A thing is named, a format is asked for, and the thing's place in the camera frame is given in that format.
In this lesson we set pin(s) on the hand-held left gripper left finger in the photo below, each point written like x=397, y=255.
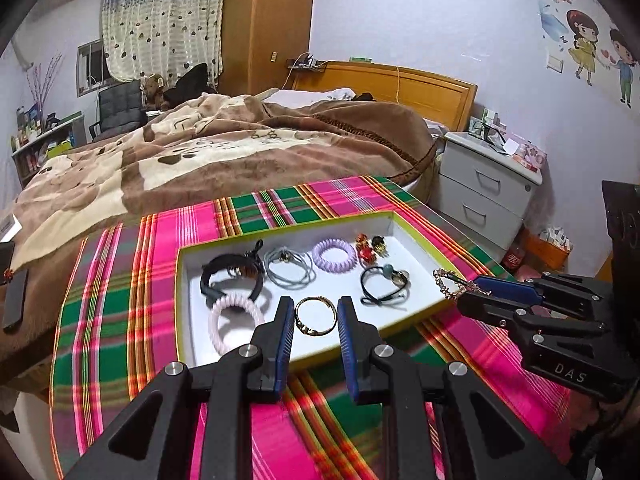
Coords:
x=285, y=335

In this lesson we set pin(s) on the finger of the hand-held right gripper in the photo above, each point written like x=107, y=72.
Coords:
x=505, y=287
x=492, y=312

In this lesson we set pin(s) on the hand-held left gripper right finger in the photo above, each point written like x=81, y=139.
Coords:
x=346, y=340

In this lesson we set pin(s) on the gold bangle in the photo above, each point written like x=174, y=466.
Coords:
x=299, y=320

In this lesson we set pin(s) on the white tray with green rim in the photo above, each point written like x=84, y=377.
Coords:
x=200, y=335

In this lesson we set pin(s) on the red bead hair clip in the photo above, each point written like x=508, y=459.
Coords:
x=365, y=252

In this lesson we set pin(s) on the red soda can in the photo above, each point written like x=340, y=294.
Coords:
x=514, y=260

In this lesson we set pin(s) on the orange cardboard box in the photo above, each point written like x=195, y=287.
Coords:
x=547, y=250

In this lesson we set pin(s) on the white nightstand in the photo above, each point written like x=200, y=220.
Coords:
x=480, y=190

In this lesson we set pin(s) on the pink box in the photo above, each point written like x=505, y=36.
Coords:
x=531, y=156

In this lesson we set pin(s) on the small white card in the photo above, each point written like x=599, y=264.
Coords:
x=511, y=147

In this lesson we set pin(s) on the black eyeglasses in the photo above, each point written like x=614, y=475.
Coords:
x=487, y=132

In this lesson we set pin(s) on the pink green plaid cloth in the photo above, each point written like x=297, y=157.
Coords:
x=125, y=285

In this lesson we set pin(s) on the green white box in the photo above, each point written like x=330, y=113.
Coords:
x=481, y=119

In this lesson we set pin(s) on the bed with brown blanket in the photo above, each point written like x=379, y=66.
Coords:
x=225, y=160

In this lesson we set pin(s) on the wooden bed headboard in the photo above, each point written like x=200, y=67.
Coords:
x=430, y=90

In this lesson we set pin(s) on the white pillow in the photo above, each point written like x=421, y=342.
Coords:
x=310, y=96

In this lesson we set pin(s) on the black cloth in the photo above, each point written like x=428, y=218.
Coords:
x=192, y=82

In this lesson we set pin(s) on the black phone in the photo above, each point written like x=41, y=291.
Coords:
x=16, y=300

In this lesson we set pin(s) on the power strip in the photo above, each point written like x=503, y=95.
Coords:
x=305, y=64

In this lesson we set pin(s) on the brown teddy bear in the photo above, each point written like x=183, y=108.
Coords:
x=152, y=91

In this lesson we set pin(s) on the black chair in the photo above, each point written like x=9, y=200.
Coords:
x=120, y=105

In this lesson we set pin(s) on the black pouch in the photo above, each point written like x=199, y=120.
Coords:
x=6, y=260

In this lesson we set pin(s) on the white shelf with bottles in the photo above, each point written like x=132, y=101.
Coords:
x=45, y=142

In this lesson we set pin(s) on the wooden wardrobe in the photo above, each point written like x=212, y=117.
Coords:
x=270, y=20

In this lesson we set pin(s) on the window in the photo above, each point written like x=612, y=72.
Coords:
x=90, y=67

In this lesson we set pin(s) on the cream heart print curtain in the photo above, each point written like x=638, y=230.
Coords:
x=160, y=25

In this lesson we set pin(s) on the purple decorative branches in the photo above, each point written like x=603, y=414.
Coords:
x=45, y=82

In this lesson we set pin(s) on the cartoon couple wall sticker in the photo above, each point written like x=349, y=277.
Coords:
x=585, y=35

